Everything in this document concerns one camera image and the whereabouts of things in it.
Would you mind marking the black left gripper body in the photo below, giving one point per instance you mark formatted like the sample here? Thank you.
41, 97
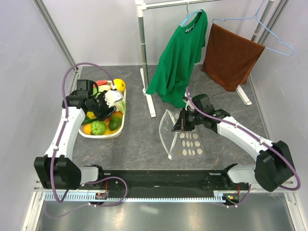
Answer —
99, 107

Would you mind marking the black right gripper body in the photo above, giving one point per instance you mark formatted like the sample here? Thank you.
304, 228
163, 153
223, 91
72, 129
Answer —
189, 119

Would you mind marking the green cucumber toy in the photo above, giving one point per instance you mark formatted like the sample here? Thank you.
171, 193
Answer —
88, 120

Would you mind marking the clear polka dot zip bag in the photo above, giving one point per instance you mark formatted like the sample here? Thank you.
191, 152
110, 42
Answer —
179, 144

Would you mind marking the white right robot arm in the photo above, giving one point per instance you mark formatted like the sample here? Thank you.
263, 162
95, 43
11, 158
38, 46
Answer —
273, 161

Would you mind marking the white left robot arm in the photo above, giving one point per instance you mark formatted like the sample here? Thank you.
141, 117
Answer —
56, 169

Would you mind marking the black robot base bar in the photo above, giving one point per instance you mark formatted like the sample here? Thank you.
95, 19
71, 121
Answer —
172, 183

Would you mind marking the yellow banana toy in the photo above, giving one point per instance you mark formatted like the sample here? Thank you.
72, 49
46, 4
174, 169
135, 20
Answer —
91, 115

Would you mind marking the green custard apple toy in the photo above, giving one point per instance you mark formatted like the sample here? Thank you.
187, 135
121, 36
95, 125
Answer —
98, 127

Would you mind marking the red chili pepper toy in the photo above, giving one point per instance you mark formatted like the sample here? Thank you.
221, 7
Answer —
101, 82

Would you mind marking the green red mango toy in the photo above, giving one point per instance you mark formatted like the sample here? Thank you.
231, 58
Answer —
116, 120

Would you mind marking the green cabbage toy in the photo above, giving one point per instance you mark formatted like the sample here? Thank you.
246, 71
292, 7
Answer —
120, 106

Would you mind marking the yellow orange fruit toy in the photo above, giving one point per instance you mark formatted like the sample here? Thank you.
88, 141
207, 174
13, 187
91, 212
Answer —
87, 129

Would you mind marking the yellow lemon toy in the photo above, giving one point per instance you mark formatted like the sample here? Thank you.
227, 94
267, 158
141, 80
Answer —
120, 84

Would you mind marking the white perforated fruit basket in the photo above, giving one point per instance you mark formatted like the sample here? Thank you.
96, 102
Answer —
108, 133

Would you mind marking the green t-shirt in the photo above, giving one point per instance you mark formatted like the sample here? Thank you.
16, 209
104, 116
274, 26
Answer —
176, 63

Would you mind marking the brown towel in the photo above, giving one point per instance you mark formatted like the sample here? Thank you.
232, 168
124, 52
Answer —
230, 58

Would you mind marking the light blue shirt hanger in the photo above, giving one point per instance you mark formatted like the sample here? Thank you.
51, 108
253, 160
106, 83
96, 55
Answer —
189, 15

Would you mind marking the white clothes rack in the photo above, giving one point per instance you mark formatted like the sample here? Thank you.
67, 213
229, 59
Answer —
157, 21

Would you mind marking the white slotted cable duct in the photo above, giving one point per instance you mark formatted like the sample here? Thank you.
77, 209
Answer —
95, 197

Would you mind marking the blue wire hanger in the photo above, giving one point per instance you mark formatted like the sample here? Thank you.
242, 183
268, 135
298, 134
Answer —
261, 25

